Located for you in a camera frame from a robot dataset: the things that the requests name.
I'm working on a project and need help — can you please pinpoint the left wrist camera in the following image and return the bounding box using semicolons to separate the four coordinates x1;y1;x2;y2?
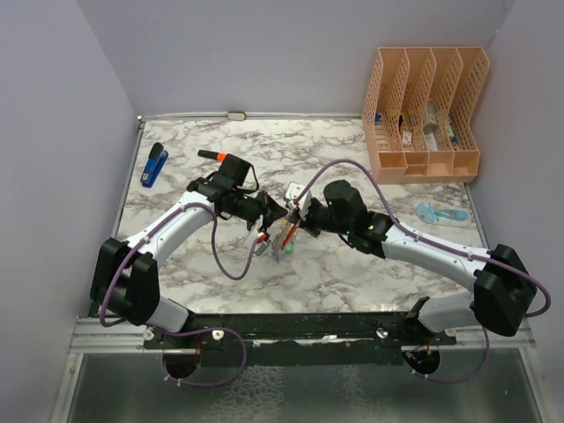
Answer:
245;222;271;256

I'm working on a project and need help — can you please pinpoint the peach plastic file organizer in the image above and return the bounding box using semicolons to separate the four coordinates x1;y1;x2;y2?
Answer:
361;47;489;184

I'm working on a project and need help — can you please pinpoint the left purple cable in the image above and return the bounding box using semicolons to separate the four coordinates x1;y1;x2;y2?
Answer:
99;206;261;388

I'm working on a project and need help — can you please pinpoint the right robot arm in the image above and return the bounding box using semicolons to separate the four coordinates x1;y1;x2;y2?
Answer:
286;180;537;345

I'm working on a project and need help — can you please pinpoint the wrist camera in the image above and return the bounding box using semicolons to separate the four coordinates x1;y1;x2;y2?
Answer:
245;222;271;256
284;182;312;220

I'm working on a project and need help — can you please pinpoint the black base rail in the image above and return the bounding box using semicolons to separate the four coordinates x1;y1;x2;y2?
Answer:
144;312;456;367

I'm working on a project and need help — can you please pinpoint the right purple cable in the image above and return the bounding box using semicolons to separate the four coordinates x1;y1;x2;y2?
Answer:
294;159;552;383

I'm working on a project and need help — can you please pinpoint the purple cable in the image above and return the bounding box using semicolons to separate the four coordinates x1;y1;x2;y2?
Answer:
99;206;261;388
294;159;552;383

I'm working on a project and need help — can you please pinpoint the blue stapler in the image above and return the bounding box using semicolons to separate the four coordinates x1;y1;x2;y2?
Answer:
140;142;168;188

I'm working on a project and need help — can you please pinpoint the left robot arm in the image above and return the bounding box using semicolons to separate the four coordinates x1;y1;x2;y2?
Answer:
90;150;287;348

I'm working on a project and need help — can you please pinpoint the light blue packaged item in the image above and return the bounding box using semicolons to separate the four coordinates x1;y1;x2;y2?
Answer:
415;202;471;227

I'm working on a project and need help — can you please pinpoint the white table edge clip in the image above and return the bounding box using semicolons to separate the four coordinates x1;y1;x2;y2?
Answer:
226;111;247;122

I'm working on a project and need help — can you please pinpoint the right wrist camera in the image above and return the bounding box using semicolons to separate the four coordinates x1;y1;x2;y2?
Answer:
284;182;312;220

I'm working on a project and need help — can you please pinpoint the green tag key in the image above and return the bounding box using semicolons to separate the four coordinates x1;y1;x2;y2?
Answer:
284;240;294;255

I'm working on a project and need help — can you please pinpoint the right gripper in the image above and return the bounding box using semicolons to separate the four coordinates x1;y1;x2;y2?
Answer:
289;198;352;238

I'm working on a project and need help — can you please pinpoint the orange black highlighter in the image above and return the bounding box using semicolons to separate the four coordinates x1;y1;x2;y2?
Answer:
197;150;226;162

